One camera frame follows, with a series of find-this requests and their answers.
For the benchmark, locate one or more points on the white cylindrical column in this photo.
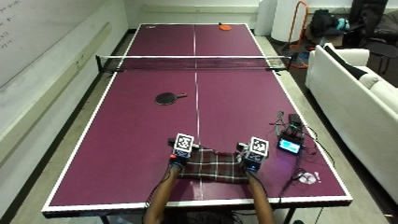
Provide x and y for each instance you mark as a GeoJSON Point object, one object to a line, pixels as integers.
{"type": "Point", "coordinates": [265, 17]}
{"type": "Point", "coordinates": [288, 20]}

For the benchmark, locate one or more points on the orange metal frame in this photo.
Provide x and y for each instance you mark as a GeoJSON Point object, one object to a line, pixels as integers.
{"type": "Point", "coordinates": [298, 31]}

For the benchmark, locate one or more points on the person's right hand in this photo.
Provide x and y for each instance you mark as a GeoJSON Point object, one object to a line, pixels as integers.
{"type": "Point", "coordinates": [250, 159]}

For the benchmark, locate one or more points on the black table tennis paddle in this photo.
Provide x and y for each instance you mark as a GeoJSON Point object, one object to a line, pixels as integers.
{"type": "Point", "coordinates": [166, 98]}

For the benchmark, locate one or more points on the whiteboard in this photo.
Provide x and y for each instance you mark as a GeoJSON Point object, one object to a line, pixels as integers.
{"type": "Point", "coordinates": [37, 34]}

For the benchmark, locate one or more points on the black office chair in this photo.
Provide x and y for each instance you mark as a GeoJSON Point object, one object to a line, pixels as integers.
{"type": "Point", "coordinates": [373, 28]}

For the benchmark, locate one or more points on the purple table tennis table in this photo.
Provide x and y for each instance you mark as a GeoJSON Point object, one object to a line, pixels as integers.
{"type": "Point", "coordinates": [194, 118]}

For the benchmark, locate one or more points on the person's left hand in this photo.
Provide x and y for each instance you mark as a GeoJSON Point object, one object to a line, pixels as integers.
{"type": "Point", "coordinates": [178, 153]}

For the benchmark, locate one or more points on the white sofa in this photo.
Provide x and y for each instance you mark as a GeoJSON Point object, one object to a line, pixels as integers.
{"type": "Point", "coordinates": [355, 102]}

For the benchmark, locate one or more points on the dark plaid cloth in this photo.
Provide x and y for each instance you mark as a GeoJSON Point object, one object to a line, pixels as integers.
{"type": "Point", "coordinates": [213, 166]}

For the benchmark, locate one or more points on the orange table tennis paddle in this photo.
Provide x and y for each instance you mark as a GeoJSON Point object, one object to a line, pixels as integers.
{"type": "Point", "coordinates": [225, 27]}

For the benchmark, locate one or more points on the white marker cube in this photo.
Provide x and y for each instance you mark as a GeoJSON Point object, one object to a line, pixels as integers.
{"type": "Point", "coordinates": [184, 142]}
{"type": "Point", "coordinates": [257, 146]}

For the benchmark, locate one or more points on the table tennis net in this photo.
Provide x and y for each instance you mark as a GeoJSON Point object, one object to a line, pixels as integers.
{"type": "Point", "coordinates": [193, 63]}

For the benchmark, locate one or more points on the electronic device with blue screen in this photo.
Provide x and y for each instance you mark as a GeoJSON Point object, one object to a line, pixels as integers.
{"type": "Point", "coordinates": [290, 140]}

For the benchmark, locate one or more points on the black backpack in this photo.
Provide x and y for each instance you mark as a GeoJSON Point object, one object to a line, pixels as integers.
{"type": "Point", "coordinates": [323, 22]}

